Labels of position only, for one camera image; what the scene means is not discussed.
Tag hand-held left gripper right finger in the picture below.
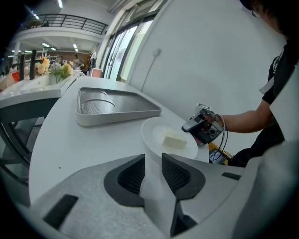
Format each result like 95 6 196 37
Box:
161 153 246 237

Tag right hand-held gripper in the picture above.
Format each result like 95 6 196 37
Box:
181 102 225 148

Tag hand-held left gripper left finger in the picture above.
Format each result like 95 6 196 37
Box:
30 154 174 239

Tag white block of food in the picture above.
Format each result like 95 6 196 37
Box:
162 131 188 149

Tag white round plate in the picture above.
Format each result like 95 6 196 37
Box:
139 116 199 236

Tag person's right forearm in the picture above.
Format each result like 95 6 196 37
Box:
219 100 274 134

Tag yellow box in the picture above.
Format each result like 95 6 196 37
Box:
207 142 234 166

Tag person's black shirt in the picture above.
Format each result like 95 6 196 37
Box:
230 37 299 168

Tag grey rimmed tray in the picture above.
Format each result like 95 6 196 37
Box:
76 87 163 127

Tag glass sliding door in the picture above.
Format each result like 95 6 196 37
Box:
101 11 157 83

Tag pink board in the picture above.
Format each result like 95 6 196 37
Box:
90 67 103 78

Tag person's glasses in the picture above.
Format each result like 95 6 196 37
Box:
251 6 262 19

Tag white sink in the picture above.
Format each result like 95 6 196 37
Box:
0 71 79 110

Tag bunch of yellow flowers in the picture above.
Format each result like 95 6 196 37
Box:
34 56 74 84

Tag black faucet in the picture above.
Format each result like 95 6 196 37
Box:
19 49 37 81

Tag black balcony railing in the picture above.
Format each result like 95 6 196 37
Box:
35 14 108 35

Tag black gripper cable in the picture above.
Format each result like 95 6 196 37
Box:
209 113 229 162

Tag white lanyard badge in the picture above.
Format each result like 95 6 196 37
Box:
258 77 275 94

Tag white wall socket with cable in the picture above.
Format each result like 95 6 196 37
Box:
140 48 162 93

